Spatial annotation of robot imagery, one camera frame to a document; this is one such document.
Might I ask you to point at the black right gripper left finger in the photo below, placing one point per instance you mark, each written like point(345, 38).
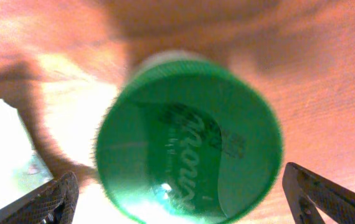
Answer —
point(52, 202)

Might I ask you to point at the teal snack packet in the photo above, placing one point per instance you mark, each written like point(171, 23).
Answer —
point(22, 170)

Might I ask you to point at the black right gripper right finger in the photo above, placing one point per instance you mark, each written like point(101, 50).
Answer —
point(307, 192)

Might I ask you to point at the green lid jar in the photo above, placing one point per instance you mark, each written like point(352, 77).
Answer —
point(187, 142)

